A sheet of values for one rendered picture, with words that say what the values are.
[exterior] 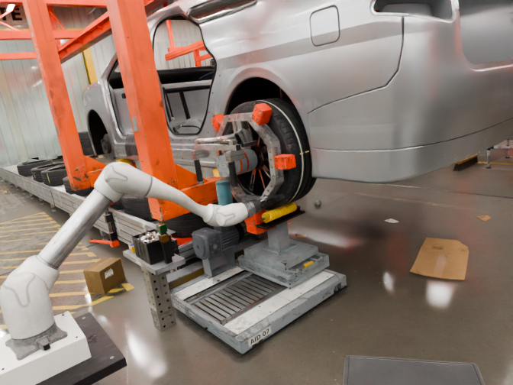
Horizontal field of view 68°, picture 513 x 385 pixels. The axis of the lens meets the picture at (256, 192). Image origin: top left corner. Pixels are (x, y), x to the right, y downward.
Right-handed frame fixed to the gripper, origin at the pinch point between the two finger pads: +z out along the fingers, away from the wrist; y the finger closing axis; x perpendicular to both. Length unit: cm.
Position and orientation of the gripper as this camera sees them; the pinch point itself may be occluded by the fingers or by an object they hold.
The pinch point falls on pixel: (278, 197)
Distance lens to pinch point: 216.0
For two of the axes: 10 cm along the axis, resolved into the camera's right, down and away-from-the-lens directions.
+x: -5.5, -7.5, 3.6
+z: 7.5, -2.6, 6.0
